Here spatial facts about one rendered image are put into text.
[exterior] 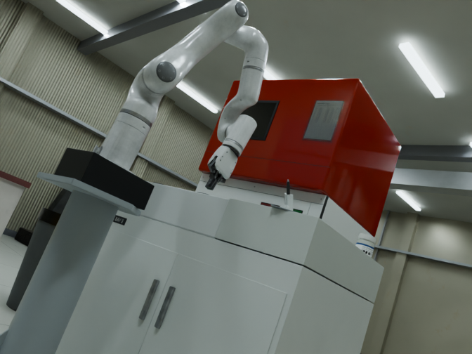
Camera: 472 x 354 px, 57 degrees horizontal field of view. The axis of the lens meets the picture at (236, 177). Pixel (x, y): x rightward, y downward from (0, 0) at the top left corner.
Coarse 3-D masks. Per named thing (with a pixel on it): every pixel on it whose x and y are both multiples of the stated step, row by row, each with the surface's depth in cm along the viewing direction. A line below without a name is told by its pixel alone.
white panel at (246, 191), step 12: (204, 180) 248; (228, 180) 238; (240, 180) 233; (204, 192) 244; (216, 192) 239; (228, 192) 234; (240, 192) 229; (252, 192) 225; (264, 192) 220; (276, 192) 216; (300, 192) 208; (312, 192) 204; (276, 204) 213; (300, 204) 205; (312, 204) 202; (324, 204) 199
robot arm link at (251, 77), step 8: (248, 72) 170; (256, 72) 170; (240, 80) 172; (248, 80) 169; (256, 80) 170; (240, 88) 170; (248, 88) 169; (256, 88) 170; (240, 96) 170; (248, 96) 169; (256, 96) 170; (232, 104) 173; (240, 104) 172; (248, 104) 171; (224, 112) 175; (232, 112) 176; (240, 112) 178; (224, 120) 175; (232, 120) 178; (224, 128) 173; (224, 136) 173
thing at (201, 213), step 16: (160, 192) 170; (176, 192) 164; (192, 192) 159; (160, 208) 166; (176, 208) 161; (192, 208) 156; (208, 208) 152; (224, 208) 148; (176, 224) 158; (192, 224) 153; (208, 224) 149
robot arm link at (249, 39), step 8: (240, 32) 173; (248, 32) 172; (256, 32) 171; (232, 40) 174; (240, 40) 172; (248, 40) 171; (256, 40) 170; (264, 40) 172; (248, 48) 171; (256, 48) 170; (264, 48) 172; (248, 56) 171; (256, 56) 170; (264, 56) 172; (248, 64) 170; (256, 64) 170; (264, 64) 172
